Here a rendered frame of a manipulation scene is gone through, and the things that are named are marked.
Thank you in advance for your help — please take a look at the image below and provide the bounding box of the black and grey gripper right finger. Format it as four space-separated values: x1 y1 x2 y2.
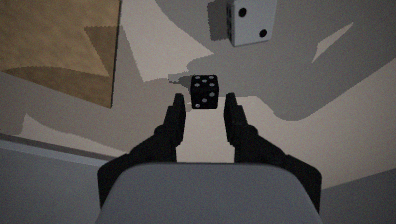
223 93 322 214

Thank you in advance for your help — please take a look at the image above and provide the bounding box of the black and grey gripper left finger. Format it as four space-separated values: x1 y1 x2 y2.
97 93 186 210

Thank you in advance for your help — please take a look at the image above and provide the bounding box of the black die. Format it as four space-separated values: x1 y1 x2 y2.
190 75 219 109

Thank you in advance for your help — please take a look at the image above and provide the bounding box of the white die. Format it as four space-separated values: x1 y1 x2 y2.
226 0 277 48

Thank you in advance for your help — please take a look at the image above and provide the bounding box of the brown mat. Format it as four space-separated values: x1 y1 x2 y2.
0 0 122 109

